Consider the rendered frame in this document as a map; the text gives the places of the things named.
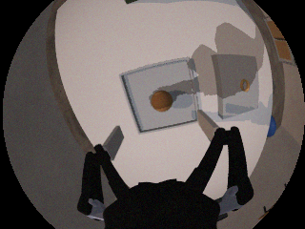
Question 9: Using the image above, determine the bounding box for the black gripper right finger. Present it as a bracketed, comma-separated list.
[165, 110, 254, 217]

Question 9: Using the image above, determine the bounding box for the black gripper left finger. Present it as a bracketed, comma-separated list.
[77, 125, 145, 221]

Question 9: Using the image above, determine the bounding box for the brown ball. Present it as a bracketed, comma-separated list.
[152, 91, 173, 112]

